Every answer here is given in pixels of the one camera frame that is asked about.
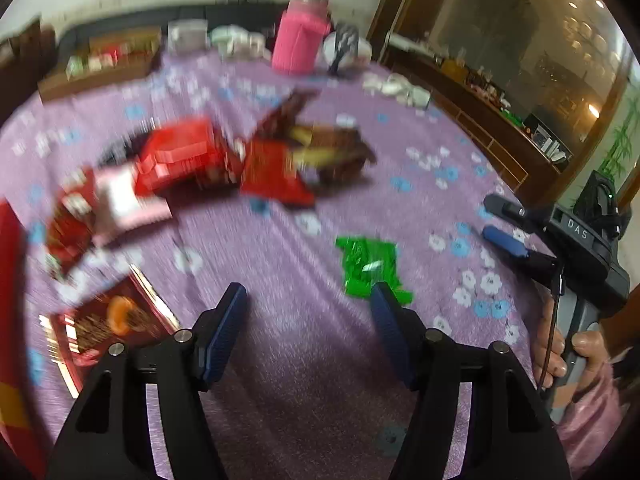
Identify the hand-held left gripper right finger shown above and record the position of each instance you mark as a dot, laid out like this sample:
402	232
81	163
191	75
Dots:
387	325

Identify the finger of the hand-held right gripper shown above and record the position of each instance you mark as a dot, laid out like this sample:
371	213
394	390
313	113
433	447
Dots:
502	240
505	206

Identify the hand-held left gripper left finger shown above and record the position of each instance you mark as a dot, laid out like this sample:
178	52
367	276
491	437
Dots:
227	320

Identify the green snack packet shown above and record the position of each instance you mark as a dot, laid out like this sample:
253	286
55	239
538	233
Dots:
365	260

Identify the brown cardboard box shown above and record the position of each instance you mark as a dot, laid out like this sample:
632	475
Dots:
95	82

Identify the person's right forearm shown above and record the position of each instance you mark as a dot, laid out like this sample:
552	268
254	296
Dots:
590	430

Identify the person's right hand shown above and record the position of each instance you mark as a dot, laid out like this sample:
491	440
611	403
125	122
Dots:
545	355

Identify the wooden display cabinet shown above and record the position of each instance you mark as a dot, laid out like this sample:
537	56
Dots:
500	130

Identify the purple floral tablecloth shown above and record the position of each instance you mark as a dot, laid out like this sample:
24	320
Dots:
300	360

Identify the dark red box orange picture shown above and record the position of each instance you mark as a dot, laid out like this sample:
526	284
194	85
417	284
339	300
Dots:
115	320

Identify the flat red snack packet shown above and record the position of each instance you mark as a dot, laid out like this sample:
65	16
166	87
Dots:
272	175

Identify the pink white snack packet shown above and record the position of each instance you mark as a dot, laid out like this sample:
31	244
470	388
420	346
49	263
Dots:
125	200

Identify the small white cups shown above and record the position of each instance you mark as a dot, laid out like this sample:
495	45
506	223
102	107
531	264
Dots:
400	87

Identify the large red snack bag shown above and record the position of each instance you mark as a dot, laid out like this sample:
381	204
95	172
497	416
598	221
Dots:
185	152

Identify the brown yellow snack packets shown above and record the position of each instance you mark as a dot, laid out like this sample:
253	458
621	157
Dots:
335	152

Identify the dark red patterned packet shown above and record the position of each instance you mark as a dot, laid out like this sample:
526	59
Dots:
72	225

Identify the dark flat object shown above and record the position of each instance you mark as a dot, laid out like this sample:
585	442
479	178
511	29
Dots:
120	147

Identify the plain red box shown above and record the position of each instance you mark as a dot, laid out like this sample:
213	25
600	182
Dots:
17	335

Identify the dark brown snack packet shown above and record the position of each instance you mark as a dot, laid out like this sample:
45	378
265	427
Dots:
282	115

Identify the dark patterned white pot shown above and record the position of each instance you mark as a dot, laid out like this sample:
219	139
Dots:
345	47

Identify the pink thermos flask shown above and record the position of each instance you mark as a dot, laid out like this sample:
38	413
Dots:
297	40

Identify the white teaware cluster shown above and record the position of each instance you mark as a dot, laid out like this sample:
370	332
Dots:
240	42

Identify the grey plastic container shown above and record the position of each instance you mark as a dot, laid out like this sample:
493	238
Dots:
187	35

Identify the pile of small snack packets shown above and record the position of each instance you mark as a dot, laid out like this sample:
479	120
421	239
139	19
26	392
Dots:
107	57

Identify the dark sofa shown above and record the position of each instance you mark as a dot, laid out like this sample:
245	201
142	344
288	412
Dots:
140	17

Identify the brown armchair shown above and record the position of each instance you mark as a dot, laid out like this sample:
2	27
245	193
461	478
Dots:
25	55

